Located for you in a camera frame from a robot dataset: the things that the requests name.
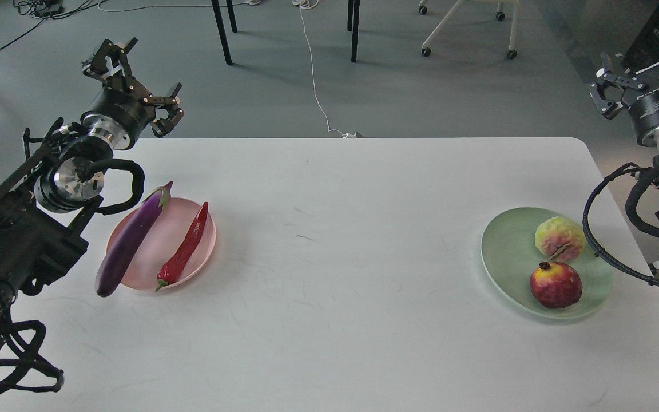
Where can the red chili pepper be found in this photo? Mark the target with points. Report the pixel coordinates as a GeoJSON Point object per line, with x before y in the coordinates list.
{"type": "Point", "coordinates": [172, 269]}

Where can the red pomegranate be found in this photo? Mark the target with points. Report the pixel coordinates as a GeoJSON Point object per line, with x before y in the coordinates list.
{"type": "Point", "coordinates": [555, 285]}

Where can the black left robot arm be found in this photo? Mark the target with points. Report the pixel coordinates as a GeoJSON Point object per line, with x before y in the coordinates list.
{"type": "Point", "coordinates": [69, 175]}

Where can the purple eggplant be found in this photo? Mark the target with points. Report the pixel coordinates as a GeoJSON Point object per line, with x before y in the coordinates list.
{"type": "Point", "coordinates": [126, 244]}

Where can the green plate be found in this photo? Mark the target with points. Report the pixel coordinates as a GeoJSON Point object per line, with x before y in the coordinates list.
{"type": "Point", "coordinates": [510, 257]}

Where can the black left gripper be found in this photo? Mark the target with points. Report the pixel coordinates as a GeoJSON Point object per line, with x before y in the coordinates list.
{"type": "Point", "coordinates": [124, 107]}

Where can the yellow-green custard apple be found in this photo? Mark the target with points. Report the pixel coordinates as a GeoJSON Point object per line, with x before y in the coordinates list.
{"type": "Point", "coordinates": [560, 238]}

